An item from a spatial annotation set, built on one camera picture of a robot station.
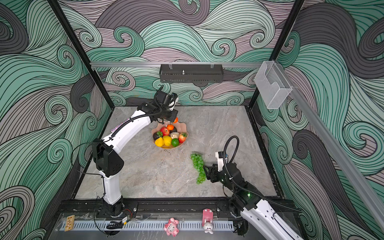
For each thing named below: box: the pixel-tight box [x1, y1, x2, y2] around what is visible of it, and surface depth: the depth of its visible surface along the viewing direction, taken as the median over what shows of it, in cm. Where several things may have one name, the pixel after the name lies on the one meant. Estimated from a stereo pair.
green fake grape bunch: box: [191, 153, 206, 185], surface depth 85 cm
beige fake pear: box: [170, 132, 180, 140], surface depth 95 cm
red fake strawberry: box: [178, 132, 187, 143], surface depth 94 cm
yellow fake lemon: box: [163, 135, 172, 147], surface depth 94 cm
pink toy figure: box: [164, 217, 180, 237], surface depth 67 cm
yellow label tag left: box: [64, 214, 76, 232], surface depth 70 cm
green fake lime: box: [171, 138, 179, 147], surface depth 92 cm
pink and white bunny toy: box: [202, 208, 214, 234], surface depth 71 cm
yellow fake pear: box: [154, 137, 165, 147], surface depth 92 cm
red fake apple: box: [160, 126, 170, 137], surface depth 99 cm
